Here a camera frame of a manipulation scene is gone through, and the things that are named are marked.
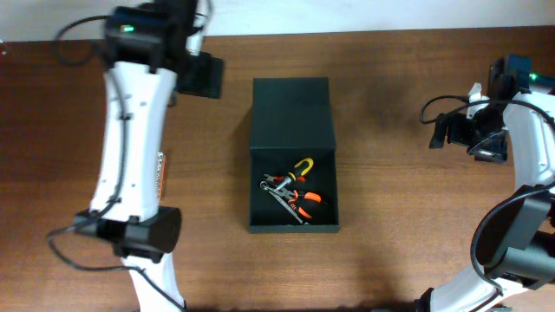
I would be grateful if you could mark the silver metal wrench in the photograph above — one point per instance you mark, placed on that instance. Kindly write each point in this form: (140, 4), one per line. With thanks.
(279, 199)

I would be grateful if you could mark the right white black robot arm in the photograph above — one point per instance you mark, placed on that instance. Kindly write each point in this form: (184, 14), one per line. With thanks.
(511, 118)

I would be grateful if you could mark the yellow black screwdriver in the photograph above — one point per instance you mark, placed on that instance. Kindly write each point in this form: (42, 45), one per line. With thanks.
(300, 169)

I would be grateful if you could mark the orange socket bit rail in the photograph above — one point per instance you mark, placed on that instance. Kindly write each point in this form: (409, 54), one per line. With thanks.
(160, 174)

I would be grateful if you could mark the dark green box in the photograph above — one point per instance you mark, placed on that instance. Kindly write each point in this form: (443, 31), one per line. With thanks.
(291, 120)

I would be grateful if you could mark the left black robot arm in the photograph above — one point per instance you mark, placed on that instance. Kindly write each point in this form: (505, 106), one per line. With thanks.
(152, 53)

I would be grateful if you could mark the small orange-handled cutting pliers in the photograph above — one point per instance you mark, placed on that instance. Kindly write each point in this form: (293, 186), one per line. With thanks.
(275, 178)

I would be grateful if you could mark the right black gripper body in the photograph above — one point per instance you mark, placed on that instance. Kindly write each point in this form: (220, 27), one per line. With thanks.
(482, 134)

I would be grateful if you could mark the orange black long-nose pliers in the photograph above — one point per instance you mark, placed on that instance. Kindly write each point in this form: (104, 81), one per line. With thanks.
(309, 206)

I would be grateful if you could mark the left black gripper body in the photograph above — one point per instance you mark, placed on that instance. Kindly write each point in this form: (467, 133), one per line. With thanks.
(206, 81)

